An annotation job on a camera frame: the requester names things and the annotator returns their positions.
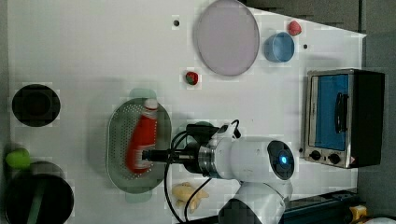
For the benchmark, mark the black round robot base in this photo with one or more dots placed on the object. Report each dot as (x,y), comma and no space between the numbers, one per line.
(36,105)

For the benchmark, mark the black round bin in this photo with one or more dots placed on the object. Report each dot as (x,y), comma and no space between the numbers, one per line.
(39,195)

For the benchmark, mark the large grey round plate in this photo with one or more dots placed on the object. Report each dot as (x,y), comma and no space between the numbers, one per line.
(227,37)

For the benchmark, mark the green plastic strainer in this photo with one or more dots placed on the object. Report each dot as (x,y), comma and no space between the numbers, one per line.
(137,188)

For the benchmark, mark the silver toaster oven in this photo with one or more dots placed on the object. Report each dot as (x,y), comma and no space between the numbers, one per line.
(344,113)

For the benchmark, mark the red plush ketchup bottle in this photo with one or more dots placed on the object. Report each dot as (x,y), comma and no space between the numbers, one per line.
(143,136)

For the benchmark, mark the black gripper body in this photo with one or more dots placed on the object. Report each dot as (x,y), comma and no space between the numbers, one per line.
(188,157)

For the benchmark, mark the yellow plush chicken toy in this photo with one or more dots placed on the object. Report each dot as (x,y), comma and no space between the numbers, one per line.
(182,192)

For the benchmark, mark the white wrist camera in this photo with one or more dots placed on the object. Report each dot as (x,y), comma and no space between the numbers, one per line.
(228,130)

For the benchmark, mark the small red strawberry toy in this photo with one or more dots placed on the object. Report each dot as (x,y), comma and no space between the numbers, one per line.
(192,78)

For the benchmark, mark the green ball toy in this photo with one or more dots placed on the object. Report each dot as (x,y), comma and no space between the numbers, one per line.
(18,159)

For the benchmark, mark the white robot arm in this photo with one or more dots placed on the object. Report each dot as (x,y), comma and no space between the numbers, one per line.
(263,167)

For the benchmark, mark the blue plastic bowl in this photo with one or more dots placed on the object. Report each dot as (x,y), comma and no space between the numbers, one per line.
(279,48)

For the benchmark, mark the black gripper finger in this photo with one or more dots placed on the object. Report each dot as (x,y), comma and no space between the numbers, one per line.
(157,155)

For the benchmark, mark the yellow red emergency button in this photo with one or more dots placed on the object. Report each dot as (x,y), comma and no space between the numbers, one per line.
(358,212)

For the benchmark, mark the pink strawberry toy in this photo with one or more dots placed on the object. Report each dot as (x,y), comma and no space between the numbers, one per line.
(294,28)

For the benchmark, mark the blue metal rail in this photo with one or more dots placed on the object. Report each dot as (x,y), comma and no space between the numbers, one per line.
(329,208)

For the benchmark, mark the green plastic mug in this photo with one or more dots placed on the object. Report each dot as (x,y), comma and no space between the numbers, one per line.
(199,132)

